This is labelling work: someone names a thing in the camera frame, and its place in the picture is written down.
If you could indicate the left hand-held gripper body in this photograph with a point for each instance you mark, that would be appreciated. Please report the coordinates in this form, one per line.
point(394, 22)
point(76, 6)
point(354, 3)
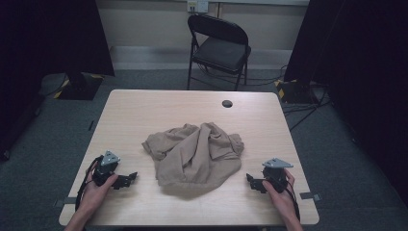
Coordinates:
point(106, 167)

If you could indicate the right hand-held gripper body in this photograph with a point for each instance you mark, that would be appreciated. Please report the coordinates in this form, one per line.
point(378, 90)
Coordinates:
point(275, 174)

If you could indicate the person's right hand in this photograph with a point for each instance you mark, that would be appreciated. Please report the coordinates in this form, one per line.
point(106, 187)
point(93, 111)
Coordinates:
point(282, 200)

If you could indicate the person's left hand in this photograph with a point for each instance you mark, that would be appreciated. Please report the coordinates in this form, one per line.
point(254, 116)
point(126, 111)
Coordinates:
point(96, 194)

